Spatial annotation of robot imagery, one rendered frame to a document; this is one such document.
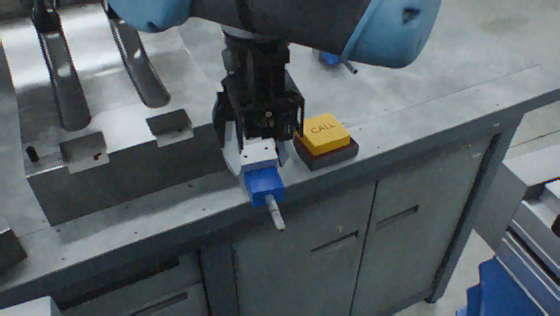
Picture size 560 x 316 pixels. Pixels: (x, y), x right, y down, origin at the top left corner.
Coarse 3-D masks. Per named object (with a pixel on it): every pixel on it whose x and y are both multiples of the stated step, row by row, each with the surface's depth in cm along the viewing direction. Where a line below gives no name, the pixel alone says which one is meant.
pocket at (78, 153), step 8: (88, 136) 58; (96, 136) 59; (64, 144) 57; (72, 144) 58; (80, 144) 58; (88, 144) 59; (96, 144) 60; (104, 144) 60; (64, 152) 58; (72, 152) 59; (80, 152) 59; (88, 152) 60; (96, 152) 60; (104, 152) 60; (64, 160) 57; (72, 160) 59; (80, 160) 59; (88, 160) 59; (104, 160) 57; (72, 168) 57; (80, 168) 56
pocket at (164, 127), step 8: (168, 112) 62; (176, 112) 62; (184, 112) 63; (152, 120) 61; (160, 120) 62; (168, 120) 62; (176, 120) 63; (184, 120) 64; (152, 128) 62; (160, 128) 63; (168, 128) 63; (176, 128) 63; (184, 128) 63; (160, 136) 62; (168, 136) 62; (176, 136) 62; (184, 136) 60; (192, 136) 60; (160, 144) 59
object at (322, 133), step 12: (312, 120) 69; (324, 120) 69; (336, 120) 69; (312, 132) 67; (324, 132) 67; (336, 132) 67; (348, 132) 67; (312, 144) 65; (324, 144) 65; (336, 144) 66
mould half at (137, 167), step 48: (96, 48) 72; (144, 48) 74; (48, 96) 65; (96, 96) 65; (192, 96) 64; (48, 144) 57; (144, 144) 57; (192, 144) 61; (48, 192) 55; (96, 192) 58; (144, 192) 62
